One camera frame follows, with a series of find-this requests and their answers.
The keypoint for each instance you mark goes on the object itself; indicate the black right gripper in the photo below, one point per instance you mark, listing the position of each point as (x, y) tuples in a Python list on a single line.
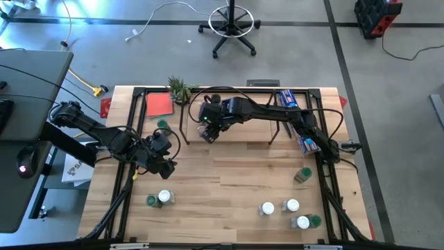
[(229, 109)]

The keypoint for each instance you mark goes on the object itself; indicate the brown spice jar black lid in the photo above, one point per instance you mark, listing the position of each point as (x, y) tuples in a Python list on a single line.
[(215, 98)]

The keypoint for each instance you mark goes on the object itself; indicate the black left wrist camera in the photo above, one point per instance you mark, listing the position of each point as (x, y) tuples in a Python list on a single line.
[(162, 142)]

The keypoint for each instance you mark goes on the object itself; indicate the grey desk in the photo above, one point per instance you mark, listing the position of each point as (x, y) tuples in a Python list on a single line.
[(17, 83)]

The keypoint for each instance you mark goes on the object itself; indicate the red and black crate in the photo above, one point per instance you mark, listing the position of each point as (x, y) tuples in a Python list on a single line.
[(373, 14)]

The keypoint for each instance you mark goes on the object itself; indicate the blue plastic wrap box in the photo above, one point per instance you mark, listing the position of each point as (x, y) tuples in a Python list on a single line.
[(288, 98)]

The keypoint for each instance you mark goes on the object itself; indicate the wooden shelf with black legs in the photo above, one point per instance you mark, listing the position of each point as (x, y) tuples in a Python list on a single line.
[(249, 128)]

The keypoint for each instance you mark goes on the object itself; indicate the yellow tag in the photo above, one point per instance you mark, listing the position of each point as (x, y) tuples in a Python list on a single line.
[(135, 174)]

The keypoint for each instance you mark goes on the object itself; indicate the white-lidded clear spice jar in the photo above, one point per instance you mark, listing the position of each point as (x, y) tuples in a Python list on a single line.
[(164, 197), (267, 208), (302, 222), (292, 205)]

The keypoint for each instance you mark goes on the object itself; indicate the black keyboard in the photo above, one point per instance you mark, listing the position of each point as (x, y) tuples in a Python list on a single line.
[(4, 114)]

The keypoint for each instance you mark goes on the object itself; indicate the black desk base beam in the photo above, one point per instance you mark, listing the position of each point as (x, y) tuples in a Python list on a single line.
[(69, 146)]

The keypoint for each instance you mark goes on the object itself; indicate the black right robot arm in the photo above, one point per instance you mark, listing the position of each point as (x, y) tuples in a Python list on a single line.
[(277, 111)]

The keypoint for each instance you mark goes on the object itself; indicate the dark grey box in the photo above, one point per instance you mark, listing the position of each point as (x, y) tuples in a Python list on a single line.
[(262, 83)]

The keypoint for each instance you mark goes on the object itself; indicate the silver frame bracket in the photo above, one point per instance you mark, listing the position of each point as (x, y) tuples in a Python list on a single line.
[(129, 246), (322, 247)]

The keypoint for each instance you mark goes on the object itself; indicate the green folder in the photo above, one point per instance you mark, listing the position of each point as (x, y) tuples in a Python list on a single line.
[(163, 117)]

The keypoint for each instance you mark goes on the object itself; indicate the potted succulent plant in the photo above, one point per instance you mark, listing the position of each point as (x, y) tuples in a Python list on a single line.
[(178, 91)]

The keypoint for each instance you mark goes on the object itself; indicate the black computer mouse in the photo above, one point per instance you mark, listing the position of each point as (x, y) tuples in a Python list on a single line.
[(26, 161)]

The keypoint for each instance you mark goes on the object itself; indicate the grey metal bar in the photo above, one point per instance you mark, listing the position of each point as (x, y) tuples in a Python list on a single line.
[(437, 109)]

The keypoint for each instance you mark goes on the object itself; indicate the green-lidded herb jar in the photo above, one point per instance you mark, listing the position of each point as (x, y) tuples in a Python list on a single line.
[(152, 200), (161, 123), (315, 220), (306, 172)]

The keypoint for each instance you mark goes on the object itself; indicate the printed white paper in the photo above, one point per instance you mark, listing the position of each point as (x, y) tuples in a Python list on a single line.
[(74, 172)]

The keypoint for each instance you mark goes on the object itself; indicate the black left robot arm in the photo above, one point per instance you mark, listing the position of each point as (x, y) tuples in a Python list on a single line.
[(104, 133)]

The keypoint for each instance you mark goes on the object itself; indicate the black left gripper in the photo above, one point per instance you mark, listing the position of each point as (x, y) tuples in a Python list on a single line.
[(149, 158)]

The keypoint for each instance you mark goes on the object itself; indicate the red corner pad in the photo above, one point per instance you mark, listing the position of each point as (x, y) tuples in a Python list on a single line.
[(342, 101), (105, 108)]

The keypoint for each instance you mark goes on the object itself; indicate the black stool base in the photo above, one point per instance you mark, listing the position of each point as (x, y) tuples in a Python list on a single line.
[(229, 33)]

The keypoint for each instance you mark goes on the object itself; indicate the black aluminium table frame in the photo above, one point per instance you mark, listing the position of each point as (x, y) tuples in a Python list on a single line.
[(315, 93)]

